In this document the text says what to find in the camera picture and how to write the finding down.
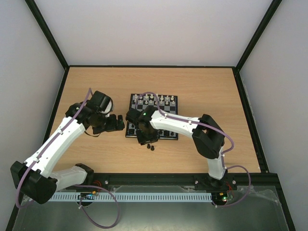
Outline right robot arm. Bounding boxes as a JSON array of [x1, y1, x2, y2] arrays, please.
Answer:
[[126, 106, 227, 189]]

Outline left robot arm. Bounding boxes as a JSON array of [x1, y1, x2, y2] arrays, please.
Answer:
[[10, 90, 125, 204]]

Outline black and silver chessboard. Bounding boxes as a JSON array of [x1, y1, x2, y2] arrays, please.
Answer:
[[125, 93, 179, 140]]

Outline grey slotted cable duct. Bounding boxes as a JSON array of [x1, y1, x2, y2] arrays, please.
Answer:
[[49, 192, 212, 203]]

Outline black aluminium frame rail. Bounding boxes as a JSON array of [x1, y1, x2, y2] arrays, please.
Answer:
[[24, 172, 280, 191]]

